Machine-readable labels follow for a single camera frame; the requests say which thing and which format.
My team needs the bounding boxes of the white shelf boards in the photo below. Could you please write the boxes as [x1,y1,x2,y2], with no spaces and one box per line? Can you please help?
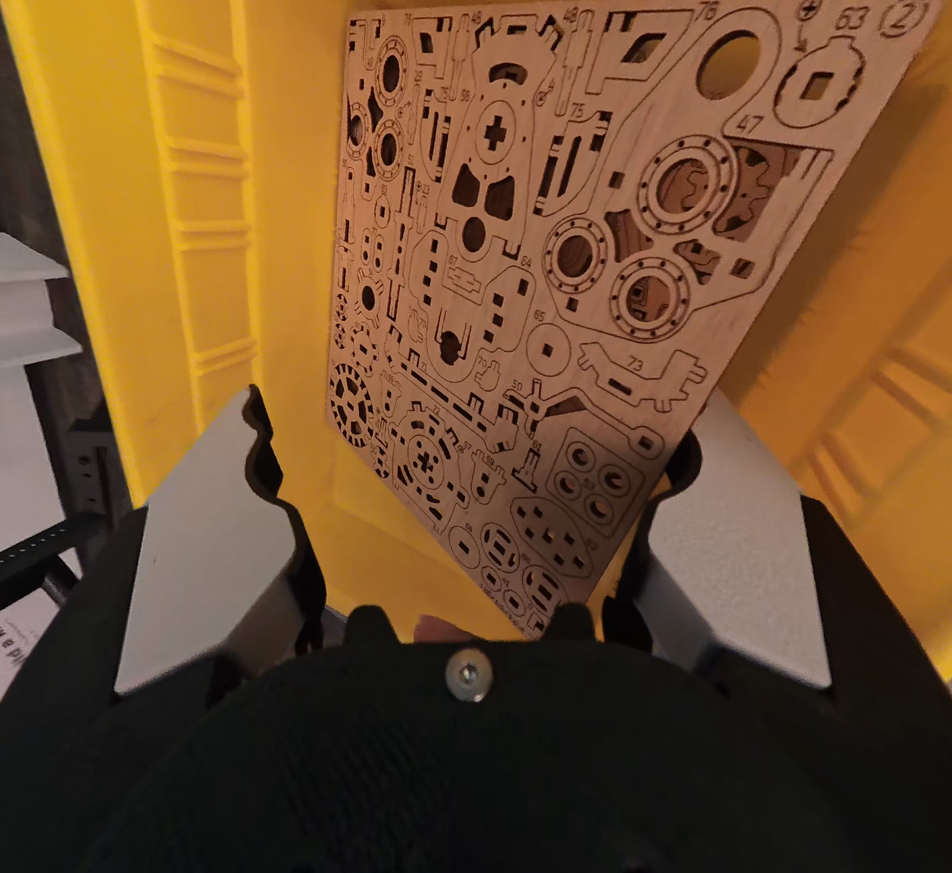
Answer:
[0,232,84,370]

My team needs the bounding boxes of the ring-cutout wooden parts sheet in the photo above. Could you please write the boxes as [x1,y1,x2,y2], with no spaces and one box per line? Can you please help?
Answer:
[325,0,942,625]

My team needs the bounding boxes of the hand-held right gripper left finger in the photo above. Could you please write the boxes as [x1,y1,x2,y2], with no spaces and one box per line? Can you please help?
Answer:
[112,384,328,697]

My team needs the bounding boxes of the yellow plastic bin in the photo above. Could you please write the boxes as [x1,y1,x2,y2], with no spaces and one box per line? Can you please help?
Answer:
[0,0,952,681]

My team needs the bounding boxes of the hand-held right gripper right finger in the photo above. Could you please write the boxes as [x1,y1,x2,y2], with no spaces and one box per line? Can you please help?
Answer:
[601,390,833,690]

